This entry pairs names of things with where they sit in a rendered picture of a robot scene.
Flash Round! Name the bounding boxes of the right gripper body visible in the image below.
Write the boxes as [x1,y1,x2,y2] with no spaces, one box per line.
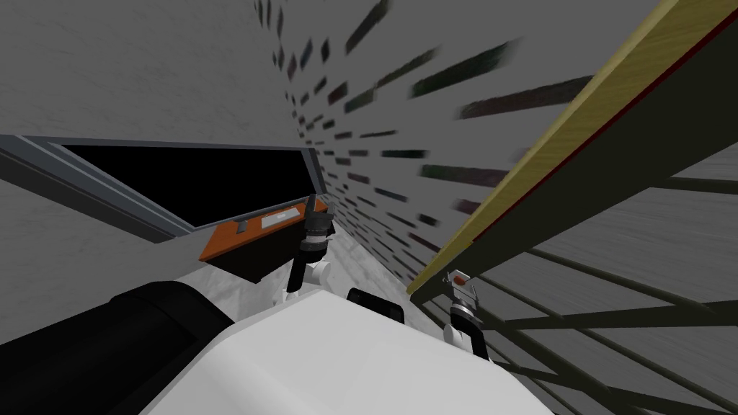
[443,269,481,311]

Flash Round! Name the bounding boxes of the orange topped black cabinet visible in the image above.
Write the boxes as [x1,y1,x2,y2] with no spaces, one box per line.
[198,198,331,284]

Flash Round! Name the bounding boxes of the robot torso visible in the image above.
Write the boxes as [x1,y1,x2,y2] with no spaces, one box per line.
[138,285,556,415]

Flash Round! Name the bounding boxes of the yellow wooden table dark frame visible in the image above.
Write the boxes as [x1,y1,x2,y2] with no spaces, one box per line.
[406,0,738,415]

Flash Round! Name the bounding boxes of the pale grey flat plate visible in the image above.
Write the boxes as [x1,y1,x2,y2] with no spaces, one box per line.
[260,207,301,229]

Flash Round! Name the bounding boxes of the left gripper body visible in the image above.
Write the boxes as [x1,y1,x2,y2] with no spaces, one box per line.
[303,201,337,235]

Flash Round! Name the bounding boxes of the dark window with grey frame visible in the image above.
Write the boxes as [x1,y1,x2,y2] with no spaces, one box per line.
[0,135,329,244]

